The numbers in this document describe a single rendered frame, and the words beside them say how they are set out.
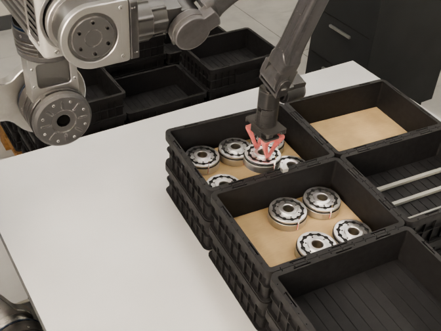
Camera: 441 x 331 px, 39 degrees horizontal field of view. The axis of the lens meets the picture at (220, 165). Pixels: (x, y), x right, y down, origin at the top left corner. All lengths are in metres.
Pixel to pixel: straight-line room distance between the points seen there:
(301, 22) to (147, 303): 0.79
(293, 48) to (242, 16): 3.26
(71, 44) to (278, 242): 0.77
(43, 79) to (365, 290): 0.90
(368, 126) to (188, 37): 1.01
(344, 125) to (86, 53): 1.14
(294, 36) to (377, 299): 0.64
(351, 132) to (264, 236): 0.58
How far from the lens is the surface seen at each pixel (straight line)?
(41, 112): 1.45
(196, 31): 1.22
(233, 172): 1.81
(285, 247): 1.60
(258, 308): 1.54
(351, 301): 1.52
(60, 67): 1.47
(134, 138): 2.15
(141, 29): 1.16
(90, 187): 1.96
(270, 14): 4.80
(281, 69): 1.51
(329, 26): 3.37
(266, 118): 1.62
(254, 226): 1.64
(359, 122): 2.10
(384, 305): 1.53
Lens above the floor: 1.96
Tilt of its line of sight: 38 degrees down
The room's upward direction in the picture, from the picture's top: 4 degrees clockwise
